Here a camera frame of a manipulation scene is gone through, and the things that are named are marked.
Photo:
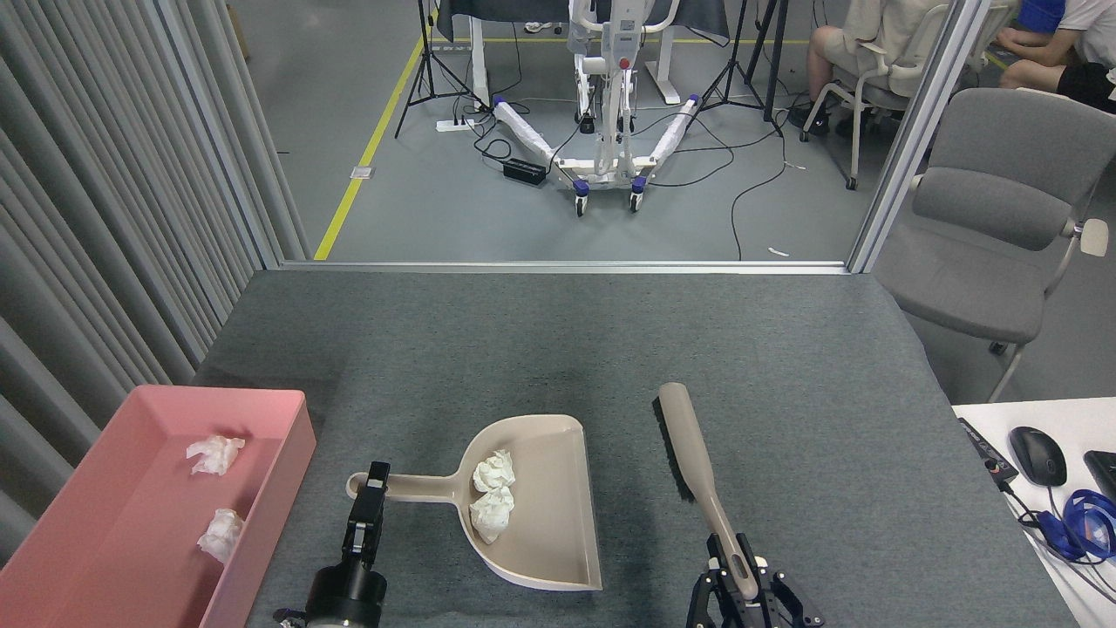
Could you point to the metal floor outlet plate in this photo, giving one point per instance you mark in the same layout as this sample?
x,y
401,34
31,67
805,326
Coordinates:
x,y
363,173

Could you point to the silver aluminium rail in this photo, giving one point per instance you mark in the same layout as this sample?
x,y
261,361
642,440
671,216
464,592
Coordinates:
x,y
567,267

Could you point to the grey ribbed wall panel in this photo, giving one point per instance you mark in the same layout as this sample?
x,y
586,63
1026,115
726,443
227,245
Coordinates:
x,y
105,218

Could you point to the black keyboard corner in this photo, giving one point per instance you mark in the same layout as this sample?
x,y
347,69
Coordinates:
x,y
1103,475

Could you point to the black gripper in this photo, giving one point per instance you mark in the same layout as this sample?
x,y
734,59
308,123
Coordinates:
x,y
746,616
344,602

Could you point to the white desk with black cloth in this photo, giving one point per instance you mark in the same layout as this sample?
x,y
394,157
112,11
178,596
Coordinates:
x,y
523,10

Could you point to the white stand on wheels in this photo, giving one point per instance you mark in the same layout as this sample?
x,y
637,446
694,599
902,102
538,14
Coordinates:
x,y
602,166

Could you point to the black power adapter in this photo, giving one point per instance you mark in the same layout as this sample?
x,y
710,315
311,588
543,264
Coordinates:
x,y
525,171

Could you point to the black computer mouse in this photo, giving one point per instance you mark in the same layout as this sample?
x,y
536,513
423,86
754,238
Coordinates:
x,y
1037,456

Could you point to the white mesh office chair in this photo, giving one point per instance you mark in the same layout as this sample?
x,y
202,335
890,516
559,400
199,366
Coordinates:
x,y
889,92

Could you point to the person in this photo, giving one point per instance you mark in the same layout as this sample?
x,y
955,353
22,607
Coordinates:
x,y
881,26
1090,22

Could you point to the pink plastic bin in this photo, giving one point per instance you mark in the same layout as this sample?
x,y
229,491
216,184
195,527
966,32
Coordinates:
x,y
131,423

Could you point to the white power strip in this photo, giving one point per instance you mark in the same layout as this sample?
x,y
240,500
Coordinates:
x,y
455,126

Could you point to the white side table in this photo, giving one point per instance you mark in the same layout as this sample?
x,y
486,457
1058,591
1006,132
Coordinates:
x,y
1081,419

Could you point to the black tripod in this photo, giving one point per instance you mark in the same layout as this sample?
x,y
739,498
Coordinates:
x,y
737,70
427,61

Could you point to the grey office chair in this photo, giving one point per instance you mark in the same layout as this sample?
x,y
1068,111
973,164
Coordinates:
x,y
985,279

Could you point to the silver aluminium post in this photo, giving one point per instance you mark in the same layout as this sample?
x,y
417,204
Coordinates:
x,y
915,131

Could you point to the beige hand brush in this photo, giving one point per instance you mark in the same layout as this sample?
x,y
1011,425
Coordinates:
x,y
689,445

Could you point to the beige plastic dustpan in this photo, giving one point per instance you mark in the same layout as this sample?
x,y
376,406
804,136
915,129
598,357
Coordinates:
x,y
549,523

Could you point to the flat black device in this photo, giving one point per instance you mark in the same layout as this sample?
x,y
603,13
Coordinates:
x,y
990,453

